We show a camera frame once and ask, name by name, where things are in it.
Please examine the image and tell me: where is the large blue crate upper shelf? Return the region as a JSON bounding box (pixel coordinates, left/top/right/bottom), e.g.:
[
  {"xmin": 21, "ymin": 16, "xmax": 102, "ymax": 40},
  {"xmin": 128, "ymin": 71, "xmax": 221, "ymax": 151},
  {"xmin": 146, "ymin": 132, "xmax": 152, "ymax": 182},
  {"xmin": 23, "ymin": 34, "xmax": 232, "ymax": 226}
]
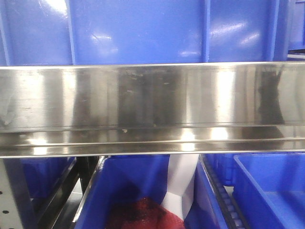
[{"xmin": 0, "ymin": 0, "xmax": 295, "ymax": 66}]

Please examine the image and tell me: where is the black roller track rail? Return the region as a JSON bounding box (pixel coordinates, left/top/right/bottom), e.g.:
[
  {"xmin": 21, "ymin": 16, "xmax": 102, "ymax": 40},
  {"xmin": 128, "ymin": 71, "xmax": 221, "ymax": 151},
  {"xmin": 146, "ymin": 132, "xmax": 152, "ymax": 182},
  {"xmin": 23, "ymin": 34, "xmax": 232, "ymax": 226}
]
[{"xmin": 200, "ymin": 154, "xmax": 250, "ymax": 229}]

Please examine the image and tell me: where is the white perforated shelf post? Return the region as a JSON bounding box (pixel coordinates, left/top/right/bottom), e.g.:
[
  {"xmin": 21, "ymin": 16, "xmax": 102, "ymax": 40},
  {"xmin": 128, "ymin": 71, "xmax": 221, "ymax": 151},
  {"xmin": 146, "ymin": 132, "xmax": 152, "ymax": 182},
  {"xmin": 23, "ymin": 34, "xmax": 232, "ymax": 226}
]
[{"xmin": 0, "ymin": 158, "xmax": 24, "ymax": 229}]

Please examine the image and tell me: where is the white paper sheet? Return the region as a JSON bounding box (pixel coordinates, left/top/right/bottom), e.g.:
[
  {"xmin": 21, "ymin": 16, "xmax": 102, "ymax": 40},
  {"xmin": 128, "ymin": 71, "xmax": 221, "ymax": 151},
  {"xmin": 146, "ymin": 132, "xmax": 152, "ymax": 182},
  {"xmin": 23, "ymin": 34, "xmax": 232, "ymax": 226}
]
[{"xmin": 162, "ymin": 154, "xmax": 199, "ymax": 220}]

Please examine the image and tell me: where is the blue bin with red cloth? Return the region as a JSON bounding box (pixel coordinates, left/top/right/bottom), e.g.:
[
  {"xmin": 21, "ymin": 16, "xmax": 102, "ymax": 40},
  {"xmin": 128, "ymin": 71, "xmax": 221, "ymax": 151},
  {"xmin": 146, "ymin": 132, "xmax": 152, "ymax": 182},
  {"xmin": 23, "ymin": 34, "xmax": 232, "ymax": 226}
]
[{"xmin": 75, "ymin": 155, "xmax": 228, "ymax": 229}]

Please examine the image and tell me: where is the stainless steel shelf rail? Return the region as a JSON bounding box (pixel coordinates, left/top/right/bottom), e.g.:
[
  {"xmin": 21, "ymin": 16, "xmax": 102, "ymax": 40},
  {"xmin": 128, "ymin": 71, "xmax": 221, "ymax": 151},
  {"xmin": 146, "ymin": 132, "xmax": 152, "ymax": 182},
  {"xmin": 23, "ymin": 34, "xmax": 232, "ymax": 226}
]
[{"xmin": 0, "ymin": 61, "xmax": 305, "ymax": 158}]

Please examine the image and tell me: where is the blue bin lower right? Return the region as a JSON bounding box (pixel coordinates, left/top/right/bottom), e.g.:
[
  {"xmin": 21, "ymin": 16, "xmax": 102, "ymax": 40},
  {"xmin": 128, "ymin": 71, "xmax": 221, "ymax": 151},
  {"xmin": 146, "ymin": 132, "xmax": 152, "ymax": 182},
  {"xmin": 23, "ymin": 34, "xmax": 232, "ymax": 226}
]
[{"xmin": 204, "ymin": 153, "xmax": 305, "ymax": 229}]

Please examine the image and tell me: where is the red cloth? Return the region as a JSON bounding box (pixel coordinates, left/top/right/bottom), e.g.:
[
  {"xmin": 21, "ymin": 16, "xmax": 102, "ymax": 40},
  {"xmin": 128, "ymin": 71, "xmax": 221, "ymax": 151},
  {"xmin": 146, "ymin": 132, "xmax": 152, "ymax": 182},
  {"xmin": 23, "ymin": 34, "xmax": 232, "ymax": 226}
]
[{"xmin": 115, "ymin": 198, "xmax": 185, "ymax": 229}]

